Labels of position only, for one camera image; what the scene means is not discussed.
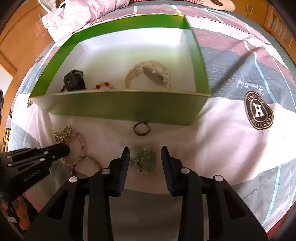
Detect black watch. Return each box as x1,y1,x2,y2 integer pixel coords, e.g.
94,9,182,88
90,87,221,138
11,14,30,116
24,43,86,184
60,70,86,92

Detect green crystal brooch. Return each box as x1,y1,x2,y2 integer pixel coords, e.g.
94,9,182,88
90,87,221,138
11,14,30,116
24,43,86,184
129,145,157,175

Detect red amber bead bracelet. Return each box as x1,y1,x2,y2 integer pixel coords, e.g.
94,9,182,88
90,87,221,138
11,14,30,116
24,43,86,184
92,81,115,90

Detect small black ring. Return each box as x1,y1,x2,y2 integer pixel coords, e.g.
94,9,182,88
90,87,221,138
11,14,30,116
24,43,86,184
133,121,151,136

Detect plaid bed quilt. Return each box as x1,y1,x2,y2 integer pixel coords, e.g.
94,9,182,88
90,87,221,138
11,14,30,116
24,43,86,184
8,5,295,235

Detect wooden headboard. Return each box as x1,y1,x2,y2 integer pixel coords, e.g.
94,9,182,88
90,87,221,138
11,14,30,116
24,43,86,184
1,1,52,139

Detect pink pillow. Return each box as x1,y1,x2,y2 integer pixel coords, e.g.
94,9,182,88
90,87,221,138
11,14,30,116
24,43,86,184
41,0,129,42

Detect green cardboard box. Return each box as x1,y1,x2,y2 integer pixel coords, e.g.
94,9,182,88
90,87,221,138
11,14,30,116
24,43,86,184
30,15,210,126

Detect wooden footboard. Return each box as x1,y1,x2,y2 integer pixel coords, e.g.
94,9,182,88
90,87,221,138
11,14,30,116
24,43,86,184
263,4,296,62

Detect striped plush doll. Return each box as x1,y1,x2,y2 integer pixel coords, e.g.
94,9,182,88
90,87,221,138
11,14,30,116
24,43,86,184
129,0,235,12

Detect wooden wall cabinets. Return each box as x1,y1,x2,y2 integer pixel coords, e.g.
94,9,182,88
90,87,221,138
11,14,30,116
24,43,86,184
232,0,269,26

